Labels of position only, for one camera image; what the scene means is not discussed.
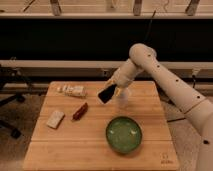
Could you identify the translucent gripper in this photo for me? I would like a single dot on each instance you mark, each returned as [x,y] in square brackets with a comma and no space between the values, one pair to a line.
[117,90]

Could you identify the black rectangular eraser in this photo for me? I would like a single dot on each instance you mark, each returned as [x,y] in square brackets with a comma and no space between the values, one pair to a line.
[107,93]

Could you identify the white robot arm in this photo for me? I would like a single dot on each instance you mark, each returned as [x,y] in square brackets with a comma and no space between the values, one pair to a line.
[197,108]

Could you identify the translucent plastic cup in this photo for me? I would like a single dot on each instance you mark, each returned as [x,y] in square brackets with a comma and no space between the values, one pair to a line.
[122,97]

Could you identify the green ceramic bowl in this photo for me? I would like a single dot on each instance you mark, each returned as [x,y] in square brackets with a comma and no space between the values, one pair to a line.
[123,134]

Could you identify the white rectangular sponge block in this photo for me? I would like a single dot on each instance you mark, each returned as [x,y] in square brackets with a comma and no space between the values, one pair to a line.
[55,119]

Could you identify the black office chair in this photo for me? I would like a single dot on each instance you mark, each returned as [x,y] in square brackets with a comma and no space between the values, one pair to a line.
[6,72]

